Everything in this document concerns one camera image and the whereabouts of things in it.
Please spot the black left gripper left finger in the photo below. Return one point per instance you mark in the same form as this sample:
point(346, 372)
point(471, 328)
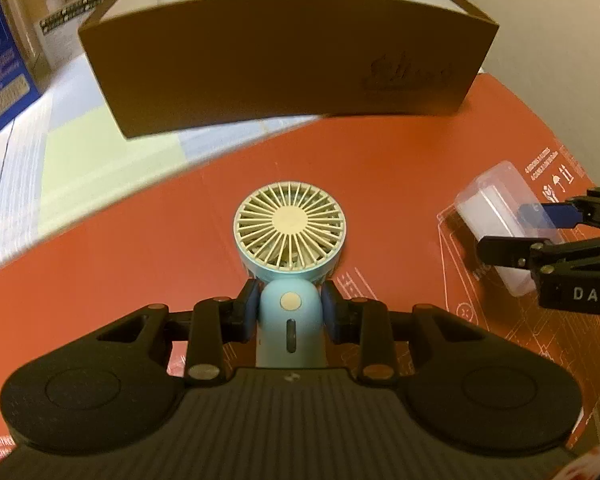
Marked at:
point(214, 323)

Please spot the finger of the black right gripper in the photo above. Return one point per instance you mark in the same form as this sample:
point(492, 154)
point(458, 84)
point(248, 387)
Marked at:
point(549, 215)
point(508, 252)

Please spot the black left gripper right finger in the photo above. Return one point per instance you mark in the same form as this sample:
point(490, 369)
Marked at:
point(366, 323)

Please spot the clear plastic case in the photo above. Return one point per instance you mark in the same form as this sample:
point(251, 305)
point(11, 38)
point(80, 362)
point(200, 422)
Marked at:
point(499, 202)

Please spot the teal handheld mini fan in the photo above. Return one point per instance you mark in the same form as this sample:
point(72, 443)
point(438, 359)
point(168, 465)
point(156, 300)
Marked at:
point(290, 236)

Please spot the red Motul cardboard mat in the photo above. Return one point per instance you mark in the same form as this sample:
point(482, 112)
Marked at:
point(382, 188)

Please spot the pastel checkered tablecloth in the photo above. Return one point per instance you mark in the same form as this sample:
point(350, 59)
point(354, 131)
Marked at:
point(80, 159)

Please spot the brown cardboard storage box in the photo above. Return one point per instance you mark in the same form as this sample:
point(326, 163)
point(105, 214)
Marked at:
point(169, 65)

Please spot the white product photo box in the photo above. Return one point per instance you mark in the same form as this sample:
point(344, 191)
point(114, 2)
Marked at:
point(65, 5)

